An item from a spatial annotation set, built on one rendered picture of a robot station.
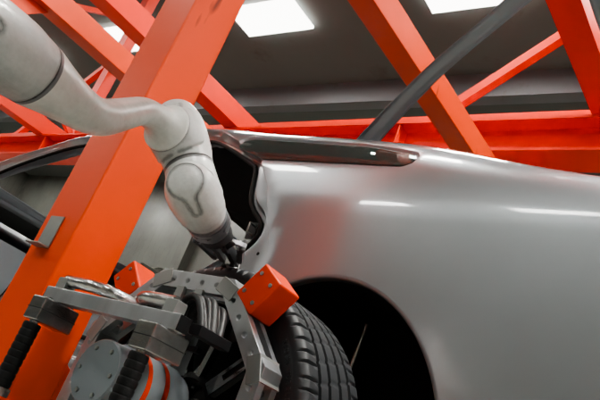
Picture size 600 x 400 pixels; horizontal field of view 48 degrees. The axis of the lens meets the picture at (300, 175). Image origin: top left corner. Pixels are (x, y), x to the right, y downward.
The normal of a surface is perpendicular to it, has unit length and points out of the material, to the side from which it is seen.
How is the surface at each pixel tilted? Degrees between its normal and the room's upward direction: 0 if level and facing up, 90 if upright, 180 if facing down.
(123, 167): 90
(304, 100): 90
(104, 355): 90
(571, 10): 180
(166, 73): 90
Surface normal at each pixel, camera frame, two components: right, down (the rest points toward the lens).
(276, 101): -0.51, -0.52
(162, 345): 0.78, 0.02
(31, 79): 0.63, 0.65
